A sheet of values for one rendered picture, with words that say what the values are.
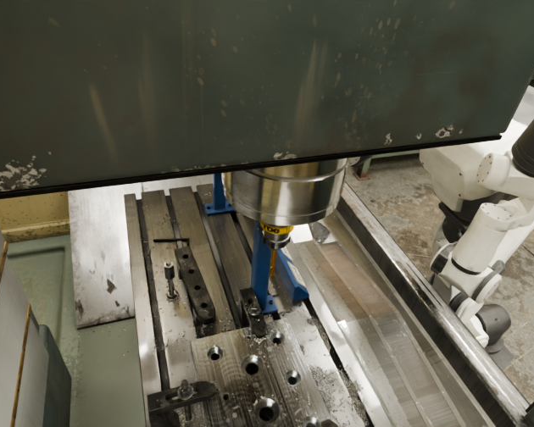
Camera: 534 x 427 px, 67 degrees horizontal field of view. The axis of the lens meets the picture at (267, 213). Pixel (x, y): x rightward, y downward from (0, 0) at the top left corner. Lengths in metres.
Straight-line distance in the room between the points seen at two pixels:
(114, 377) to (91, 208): 0.62
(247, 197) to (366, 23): 0.23
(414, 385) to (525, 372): 1.27
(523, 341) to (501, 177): 1.87
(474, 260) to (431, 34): 0.62
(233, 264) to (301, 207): 0.76
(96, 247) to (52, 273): 0.25
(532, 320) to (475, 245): 1.89
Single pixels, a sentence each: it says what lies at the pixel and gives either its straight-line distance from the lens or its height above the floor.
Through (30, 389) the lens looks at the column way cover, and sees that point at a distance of 0.96.
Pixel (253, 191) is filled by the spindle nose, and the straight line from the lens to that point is 0.45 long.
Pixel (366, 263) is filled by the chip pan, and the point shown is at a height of 0.67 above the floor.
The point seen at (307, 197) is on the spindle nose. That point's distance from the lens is 0.46.
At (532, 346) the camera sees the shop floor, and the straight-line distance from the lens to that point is 2.64.
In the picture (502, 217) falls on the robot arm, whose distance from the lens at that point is 0.89.
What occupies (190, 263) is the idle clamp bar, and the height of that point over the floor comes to 0.96.
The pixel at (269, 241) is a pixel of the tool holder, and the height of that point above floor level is 1.38.
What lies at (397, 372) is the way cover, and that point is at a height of 0.74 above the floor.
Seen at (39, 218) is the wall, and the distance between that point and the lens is 1.81.
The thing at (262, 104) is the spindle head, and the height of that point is 1.64.
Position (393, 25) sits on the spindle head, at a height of 1.70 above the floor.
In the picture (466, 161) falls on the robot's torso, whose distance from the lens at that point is 1.11.
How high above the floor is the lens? 1.77
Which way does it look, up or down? 39 degrees down
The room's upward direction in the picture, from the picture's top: 5 degrees clockwise
